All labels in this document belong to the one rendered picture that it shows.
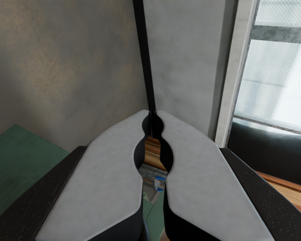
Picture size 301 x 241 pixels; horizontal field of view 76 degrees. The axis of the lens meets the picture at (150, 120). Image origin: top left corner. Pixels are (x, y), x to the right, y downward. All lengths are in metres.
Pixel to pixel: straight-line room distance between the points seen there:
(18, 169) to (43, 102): 0.44
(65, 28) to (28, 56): 0.26
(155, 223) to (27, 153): 0.62
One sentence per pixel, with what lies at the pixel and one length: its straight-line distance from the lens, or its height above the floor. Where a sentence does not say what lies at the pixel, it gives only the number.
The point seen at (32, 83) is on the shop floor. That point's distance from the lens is 1.20.
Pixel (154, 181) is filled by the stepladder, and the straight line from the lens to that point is 1.60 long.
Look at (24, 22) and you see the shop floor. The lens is 1.17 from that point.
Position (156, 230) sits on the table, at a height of 0.88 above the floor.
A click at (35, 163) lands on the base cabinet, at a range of 0.93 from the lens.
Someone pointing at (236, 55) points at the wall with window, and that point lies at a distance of 1.46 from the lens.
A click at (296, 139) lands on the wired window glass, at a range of 1.98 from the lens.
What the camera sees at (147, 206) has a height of 0.83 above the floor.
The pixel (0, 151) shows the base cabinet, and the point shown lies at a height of 0.11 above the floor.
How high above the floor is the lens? 1.03
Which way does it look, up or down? 27 degrees down
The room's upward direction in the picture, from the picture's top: 108 degrees clockwise
